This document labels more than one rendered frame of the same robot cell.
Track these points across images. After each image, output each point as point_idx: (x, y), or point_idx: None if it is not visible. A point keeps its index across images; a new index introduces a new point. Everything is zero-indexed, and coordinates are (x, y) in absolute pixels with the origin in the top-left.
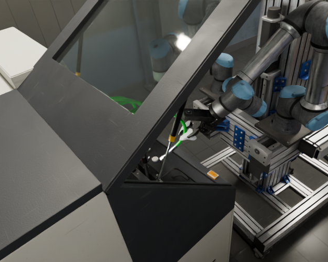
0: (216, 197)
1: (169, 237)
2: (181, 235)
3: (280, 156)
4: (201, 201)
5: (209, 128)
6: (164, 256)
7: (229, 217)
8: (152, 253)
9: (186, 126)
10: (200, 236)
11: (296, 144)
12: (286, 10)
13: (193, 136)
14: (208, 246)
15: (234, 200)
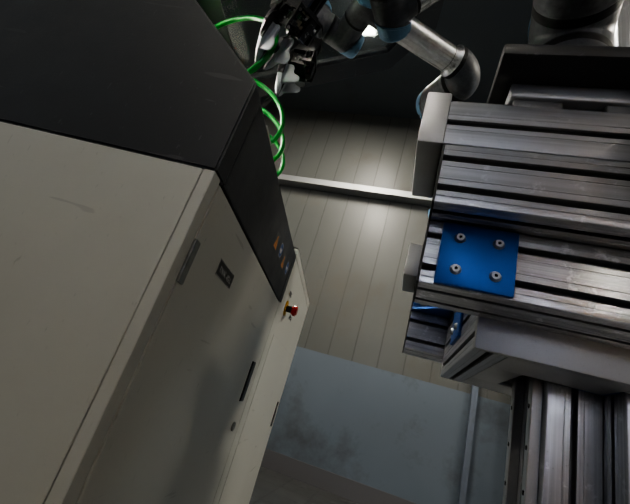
0: (185, 33)
1: (41, 7)
2: (53, 37)
3: (506, 145)
4: (149, 1)
5: (292, 1)
6: None
7: (176, 198)
8: None
9: (275, 40)
10: (65, 115)
11: (621, 145)
12: None
13: (270, 39)
14: (32, 223)
15: (228, 125)
